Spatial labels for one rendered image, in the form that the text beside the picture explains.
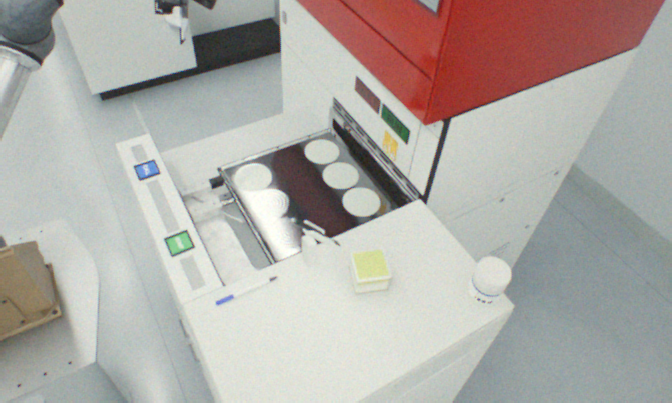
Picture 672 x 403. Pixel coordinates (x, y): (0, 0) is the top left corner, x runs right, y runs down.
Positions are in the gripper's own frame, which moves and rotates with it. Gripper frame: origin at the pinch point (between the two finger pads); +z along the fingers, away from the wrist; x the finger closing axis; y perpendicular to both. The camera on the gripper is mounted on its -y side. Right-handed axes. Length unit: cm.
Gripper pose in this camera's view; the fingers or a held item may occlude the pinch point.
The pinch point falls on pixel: (184, 38)
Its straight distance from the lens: 144.8
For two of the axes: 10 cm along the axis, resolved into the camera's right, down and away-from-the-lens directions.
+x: 4.2, -2.8, -8.6
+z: 1.2, 9.6, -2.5
